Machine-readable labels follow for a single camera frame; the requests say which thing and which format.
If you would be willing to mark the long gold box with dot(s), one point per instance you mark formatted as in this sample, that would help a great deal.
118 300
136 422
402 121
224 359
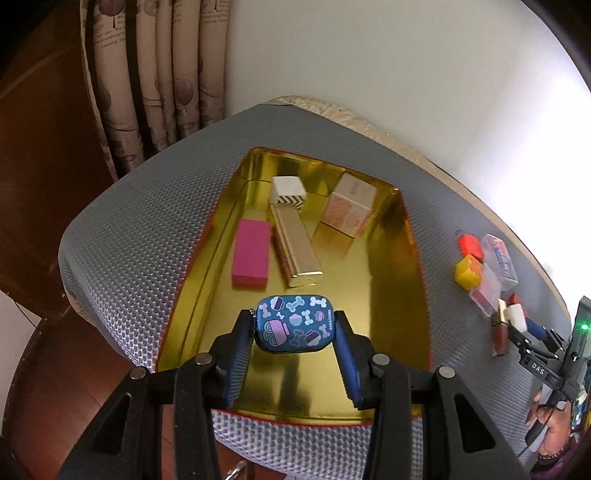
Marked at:
298 249

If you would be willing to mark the lip gloss tube gold cap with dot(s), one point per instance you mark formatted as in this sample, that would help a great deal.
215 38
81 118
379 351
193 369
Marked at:
499 337

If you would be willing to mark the dark wooden cabinet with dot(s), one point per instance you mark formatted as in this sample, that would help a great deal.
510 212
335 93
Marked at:
41 161

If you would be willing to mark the clear box with blue-red label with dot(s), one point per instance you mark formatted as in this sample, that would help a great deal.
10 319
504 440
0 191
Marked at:
501 258

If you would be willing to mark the small red box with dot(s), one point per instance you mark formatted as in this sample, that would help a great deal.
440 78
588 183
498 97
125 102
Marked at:
515 300

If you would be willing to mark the gold tin box red outside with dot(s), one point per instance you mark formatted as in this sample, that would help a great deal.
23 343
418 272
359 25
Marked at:
383 277

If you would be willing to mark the small white box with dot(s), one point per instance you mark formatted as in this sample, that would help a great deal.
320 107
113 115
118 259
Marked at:
515 316

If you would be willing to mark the white box with chevron stripes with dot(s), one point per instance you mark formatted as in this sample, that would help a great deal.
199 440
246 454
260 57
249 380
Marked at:
287 189

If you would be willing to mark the pink rectangular box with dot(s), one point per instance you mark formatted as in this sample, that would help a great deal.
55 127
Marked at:
251 254

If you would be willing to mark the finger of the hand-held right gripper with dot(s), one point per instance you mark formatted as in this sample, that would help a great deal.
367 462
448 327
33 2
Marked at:
521 342
536 328

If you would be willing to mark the blue patterned earbud case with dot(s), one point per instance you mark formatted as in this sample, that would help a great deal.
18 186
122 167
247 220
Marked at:
293 323

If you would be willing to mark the yellow cube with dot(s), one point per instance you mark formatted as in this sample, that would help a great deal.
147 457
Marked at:
467 273

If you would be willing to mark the beige printed curtain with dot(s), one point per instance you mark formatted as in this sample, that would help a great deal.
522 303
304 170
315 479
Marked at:
184 69

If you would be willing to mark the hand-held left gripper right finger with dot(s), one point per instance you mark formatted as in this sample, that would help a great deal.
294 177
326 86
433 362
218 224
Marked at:
347 364

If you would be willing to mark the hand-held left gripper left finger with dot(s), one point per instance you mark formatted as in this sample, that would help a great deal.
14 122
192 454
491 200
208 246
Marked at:
239 357

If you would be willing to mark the person's right hand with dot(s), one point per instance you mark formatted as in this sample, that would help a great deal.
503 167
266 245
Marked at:
557 429

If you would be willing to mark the peach carton box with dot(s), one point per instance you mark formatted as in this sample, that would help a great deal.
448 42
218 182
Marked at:
348 205

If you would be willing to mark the clear box with red contents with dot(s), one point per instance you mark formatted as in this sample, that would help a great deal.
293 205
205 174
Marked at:
487 293

